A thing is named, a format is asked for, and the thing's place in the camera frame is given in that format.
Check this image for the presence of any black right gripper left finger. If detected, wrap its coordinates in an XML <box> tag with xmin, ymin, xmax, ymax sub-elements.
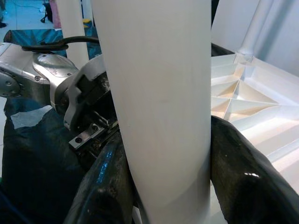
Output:
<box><xmin>64</xmin><ymin>135</ymin><xmax>141</xmax><ymax>224</ymax></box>

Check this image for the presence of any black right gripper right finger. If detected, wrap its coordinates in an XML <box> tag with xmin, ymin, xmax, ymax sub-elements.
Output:
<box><xmin>210</xmin><ymin>115</ymin><xmax>299</xmax><ymax>224</ymax></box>

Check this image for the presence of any white plastic table leg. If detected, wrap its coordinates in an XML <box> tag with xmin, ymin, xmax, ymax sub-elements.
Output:
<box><xmin>90</xmin><ymin>0</ymin><xmax>213</xmax><ymax>224</ymax></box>
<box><xmin>56</xmin><ymin>0</ymin><xmax>91</xmax><ymax>70</ymax></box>
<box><xmin>237</xmin><ymin>0</ymin><xmax>281</xmax><ymax>58</ymax></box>

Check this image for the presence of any white plastic children table top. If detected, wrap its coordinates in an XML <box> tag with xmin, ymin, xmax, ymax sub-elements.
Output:
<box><xmin>130</xmin><ymin>52</ymin><xmax>299</xmax><ymax>224</ymax></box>

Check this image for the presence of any black plastic sheet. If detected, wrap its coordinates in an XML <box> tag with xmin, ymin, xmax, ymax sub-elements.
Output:
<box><xmin>0</xmin><ymin>29</ymin><xmax>234</xmax><ymax>224</ymax></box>

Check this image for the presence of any pink fabric item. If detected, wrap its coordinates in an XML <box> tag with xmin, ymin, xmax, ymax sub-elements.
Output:
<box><xmin>50</xmin><ymin>0</ymin><xmax>62</xmax><ymax>29</ymax></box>

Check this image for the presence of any large white board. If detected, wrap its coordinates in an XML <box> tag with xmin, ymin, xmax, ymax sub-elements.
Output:
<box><xmin>211</xmin><ymin>0</ymin><xmax>299</xmax><ymax>77</ymax></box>

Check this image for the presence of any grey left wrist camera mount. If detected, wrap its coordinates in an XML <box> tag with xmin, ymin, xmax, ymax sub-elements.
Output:
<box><xmin>63</xmin><ymin>54</ymin><xmax>107</xmax><ymax>131</ymax></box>

